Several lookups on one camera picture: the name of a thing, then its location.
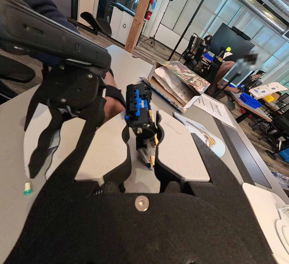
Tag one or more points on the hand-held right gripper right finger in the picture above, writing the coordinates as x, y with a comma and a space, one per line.
180, 151

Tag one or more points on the white sheet with blue shapes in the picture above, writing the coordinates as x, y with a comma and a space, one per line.
267, 89

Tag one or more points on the white printed paper sheet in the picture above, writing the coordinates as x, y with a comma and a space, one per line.
216, 110

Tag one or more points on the open cardboard toy box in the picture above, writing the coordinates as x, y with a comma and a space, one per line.
178, 83

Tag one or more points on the yellow plastic bin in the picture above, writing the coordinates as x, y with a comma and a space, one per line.
271, 98

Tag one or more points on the wooden post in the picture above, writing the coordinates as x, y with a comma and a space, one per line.
142, 13

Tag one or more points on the black and blue toy brick model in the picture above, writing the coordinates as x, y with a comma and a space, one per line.
137, 103

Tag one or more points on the clear plastic bag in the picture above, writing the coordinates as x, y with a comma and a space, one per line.
285, 223

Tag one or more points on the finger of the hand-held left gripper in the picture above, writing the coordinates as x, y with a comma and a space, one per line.
33, 110
45, 137

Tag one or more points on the large black screen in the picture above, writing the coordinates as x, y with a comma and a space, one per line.
230, 40

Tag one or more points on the black mesh office chair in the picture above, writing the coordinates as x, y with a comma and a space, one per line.
97, 23

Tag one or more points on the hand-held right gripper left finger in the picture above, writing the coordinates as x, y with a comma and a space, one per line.
101, 153

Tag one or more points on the white plastic tray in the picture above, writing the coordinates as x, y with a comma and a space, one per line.
259, 212

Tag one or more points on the blue plastic bin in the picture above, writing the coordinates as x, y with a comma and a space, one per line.
249, 100
208, 57

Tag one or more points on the white recycling cabinet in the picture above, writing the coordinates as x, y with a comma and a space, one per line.
122, 24

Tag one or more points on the toy brick instruction booklet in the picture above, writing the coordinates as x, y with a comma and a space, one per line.
203, 133

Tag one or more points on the small green white toy brick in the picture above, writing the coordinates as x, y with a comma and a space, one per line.
28, 189

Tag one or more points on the red fire extinguisher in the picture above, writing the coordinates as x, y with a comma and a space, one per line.
150, 6

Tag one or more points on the person's left hand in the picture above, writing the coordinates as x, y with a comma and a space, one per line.
112, 110

